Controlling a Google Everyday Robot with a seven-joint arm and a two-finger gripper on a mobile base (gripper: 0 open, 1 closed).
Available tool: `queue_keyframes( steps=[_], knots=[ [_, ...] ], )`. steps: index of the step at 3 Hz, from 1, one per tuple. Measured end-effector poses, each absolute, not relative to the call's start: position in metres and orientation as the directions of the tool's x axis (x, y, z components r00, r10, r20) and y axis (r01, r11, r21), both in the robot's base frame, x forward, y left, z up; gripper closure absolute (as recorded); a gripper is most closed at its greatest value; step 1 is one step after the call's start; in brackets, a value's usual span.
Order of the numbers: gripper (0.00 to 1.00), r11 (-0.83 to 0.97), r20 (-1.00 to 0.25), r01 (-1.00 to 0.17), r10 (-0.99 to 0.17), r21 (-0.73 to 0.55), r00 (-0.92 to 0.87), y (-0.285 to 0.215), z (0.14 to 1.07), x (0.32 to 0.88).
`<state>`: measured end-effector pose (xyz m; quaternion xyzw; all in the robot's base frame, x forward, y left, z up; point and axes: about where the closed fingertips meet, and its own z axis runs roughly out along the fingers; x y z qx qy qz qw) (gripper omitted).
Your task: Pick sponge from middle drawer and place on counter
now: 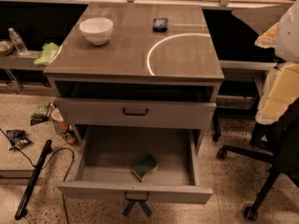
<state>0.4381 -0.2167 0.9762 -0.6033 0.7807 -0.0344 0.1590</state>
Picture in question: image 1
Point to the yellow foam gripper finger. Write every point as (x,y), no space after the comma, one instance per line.
(281,89)
(268,39)

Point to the green yellow sponge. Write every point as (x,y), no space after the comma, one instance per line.
(146,166)

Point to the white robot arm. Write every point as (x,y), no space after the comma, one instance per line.
(287,46)

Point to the grey drawer cabinet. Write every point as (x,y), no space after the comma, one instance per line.
(137,63)

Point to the open lower grey drawer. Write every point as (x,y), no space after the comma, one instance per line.
(103,169)

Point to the closed middle grey drawer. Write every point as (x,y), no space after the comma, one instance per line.
(155,114)

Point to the black office chair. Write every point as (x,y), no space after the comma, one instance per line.
(281,140)

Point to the dark blue snack packet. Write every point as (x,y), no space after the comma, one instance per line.
(160,24)

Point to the white ceramic bowl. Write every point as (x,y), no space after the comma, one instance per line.
(97,30)

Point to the orange snack packet on floor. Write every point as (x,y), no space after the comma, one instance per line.
(70,138)

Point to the light green cloth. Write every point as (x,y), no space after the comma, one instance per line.
(47,53)

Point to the patterned paper cup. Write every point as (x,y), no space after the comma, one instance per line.
(59,124)

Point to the green chip bag on floor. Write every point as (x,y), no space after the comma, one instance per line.
(41,114)

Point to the black long bar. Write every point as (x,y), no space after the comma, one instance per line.
(21,210)

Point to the clear plastic water bottle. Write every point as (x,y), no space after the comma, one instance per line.
(17,42)

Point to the small bowl on shelf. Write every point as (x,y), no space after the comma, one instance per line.
(6,47)

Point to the dark blue snack bag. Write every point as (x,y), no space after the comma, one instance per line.
(18,138)

